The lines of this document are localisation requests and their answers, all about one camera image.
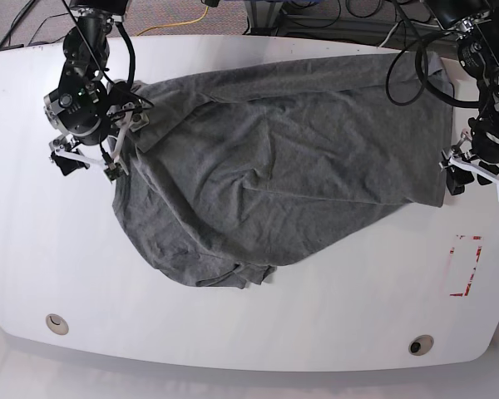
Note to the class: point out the grey t-shirt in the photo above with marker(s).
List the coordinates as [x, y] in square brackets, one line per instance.
[242, 171]

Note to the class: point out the right table cable grommet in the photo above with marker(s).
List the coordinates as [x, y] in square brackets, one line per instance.
[421, 345]

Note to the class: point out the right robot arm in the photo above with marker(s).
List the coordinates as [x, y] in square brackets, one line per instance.
[93, 113]

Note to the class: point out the red tape rectangle marking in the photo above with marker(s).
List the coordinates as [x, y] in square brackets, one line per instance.
[463, 260]

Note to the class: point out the left table cable grommet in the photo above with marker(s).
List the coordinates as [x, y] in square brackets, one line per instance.
[57, 324]

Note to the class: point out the table cable grommet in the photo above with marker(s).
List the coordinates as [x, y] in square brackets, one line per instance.
[57, 324]
[421, 345]

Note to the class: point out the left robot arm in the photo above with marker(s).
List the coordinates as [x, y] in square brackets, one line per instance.
[475, 25]

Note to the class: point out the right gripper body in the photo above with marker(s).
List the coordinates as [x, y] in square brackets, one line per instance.
[107, 135]

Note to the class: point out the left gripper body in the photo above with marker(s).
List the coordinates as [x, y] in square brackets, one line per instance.
[477, 152]

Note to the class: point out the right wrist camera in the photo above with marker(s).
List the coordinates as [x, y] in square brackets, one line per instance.
[113, 172]

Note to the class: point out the aluminium frame stand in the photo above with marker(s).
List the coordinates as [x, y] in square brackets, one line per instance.
[262, 16]

